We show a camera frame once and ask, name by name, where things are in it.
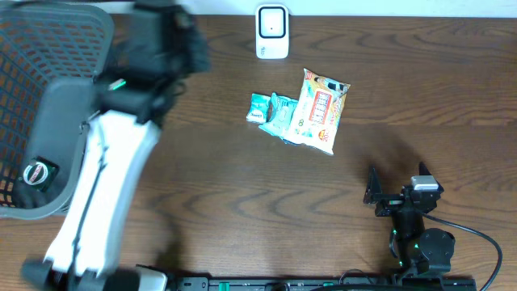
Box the grey plastic shopping basket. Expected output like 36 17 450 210
1 1 114 220

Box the small teal tissue pack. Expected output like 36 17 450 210
246 93 271 124

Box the dark green round-label box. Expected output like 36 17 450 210
22 157 59 192

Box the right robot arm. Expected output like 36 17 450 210
363 162 456 284

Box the white barcode scanner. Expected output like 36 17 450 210
255 3 289 60

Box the yellow wet wipes pack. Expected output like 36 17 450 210
284 69 351 155

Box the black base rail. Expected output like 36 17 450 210
137 264 477 291

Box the teal wipes pouch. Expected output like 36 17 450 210
259 93 298 138

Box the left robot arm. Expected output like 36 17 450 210
21 1 209 290

